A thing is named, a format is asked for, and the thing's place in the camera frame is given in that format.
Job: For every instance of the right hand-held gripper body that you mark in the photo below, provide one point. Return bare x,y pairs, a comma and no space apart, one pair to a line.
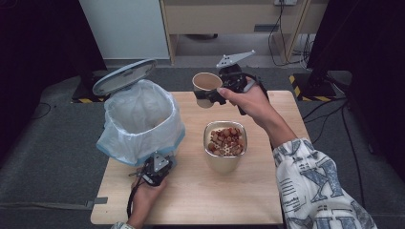
235,78

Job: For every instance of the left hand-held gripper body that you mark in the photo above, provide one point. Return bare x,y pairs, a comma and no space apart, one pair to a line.
156,173

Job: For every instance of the brown paper cup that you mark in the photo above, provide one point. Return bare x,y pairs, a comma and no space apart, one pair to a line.
207,82

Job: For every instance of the translucent white bin liner bag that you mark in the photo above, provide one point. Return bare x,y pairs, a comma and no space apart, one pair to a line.
140,141

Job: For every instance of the white grey pedal trash bin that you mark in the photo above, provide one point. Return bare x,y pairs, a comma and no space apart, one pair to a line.
124,78

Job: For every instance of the person's left hand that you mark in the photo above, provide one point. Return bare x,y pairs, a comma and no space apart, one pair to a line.
144,200

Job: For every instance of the person's right hand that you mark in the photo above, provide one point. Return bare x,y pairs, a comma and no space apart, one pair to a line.
251,103

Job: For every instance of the brown nuts and dried fruit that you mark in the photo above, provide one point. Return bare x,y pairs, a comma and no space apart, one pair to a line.
226,140

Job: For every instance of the metal food container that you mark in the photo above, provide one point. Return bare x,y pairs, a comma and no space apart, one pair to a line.
223,163

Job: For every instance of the light wooden desk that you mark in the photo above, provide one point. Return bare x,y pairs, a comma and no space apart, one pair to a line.
197,19

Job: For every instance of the striped black stand base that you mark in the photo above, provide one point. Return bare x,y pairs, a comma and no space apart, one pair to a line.
86,95
315,90

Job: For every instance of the white power strip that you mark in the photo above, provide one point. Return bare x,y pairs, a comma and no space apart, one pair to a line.
285,2

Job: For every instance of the white cabinet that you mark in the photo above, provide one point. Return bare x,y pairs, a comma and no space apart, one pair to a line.
127,28

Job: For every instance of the black curtain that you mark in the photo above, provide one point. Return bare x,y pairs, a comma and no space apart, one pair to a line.
366,63
38,47

